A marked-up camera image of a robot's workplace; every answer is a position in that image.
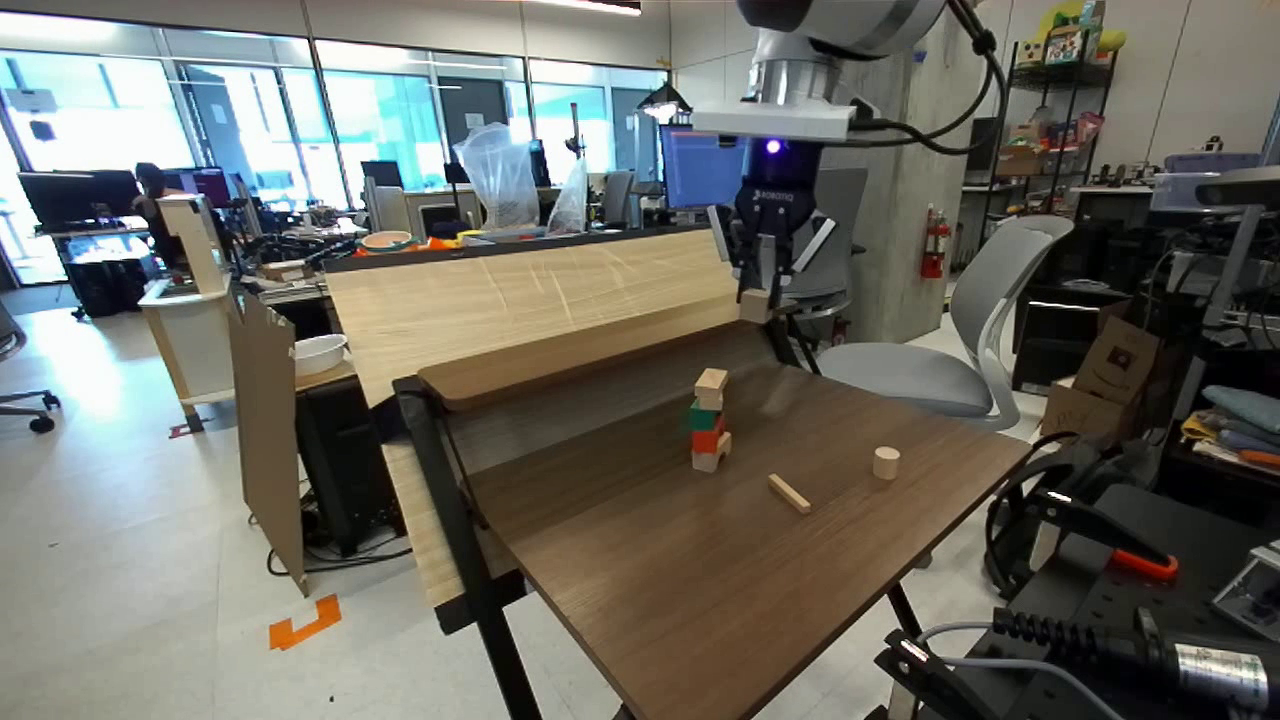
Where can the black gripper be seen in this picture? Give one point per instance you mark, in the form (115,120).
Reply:
(779,186)

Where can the small wooden cube block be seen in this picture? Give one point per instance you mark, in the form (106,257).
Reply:
(758,308)

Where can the natural wooden rectangular block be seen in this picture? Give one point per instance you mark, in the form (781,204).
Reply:
(710,391)

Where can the green wooden block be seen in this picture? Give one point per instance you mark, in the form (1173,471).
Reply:
(703,418)

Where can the flat wooden stick block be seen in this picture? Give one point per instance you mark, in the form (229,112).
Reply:
(791,492)

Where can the wooden cylinder block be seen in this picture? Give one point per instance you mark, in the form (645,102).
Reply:
(884,466)

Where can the monitor with blue screen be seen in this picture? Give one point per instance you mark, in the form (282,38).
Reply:
(703,172)

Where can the white office chair grey seat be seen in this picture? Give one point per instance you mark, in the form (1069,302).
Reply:
(907,372)

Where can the red fire extinguisher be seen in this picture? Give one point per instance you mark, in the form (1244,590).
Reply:
(939,246)

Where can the black desk lamp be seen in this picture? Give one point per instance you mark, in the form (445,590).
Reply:
(666,102)

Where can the brown wooden desk shelf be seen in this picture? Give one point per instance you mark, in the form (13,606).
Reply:
(563,362)

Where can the light wooden back panel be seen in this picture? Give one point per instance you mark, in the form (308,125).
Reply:
(535,294)

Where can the clear plastic bag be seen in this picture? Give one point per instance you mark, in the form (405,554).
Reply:
(498,172)

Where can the black shelving rack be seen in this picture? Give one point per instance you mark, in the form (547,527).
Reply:
(1064,120)

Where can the small brown cardboard box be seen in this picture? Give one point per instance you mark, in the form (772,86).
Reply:
(1104,372)

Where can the brown cardboard sheet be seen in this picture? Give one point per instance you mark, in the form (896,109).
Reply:
(267,426)

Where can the black computer monitor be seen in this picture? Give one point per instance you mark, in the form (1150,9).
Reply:
(82,199)

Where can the black office chair base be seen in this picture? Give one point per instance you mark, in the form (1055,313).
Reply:
(34,403)

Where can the silver wrist camera bar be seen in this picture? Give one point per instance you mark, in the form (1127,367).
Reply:
(772,120)

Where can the black metal desk frame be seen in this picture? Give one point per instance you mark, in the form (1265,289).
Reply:
(445,504)

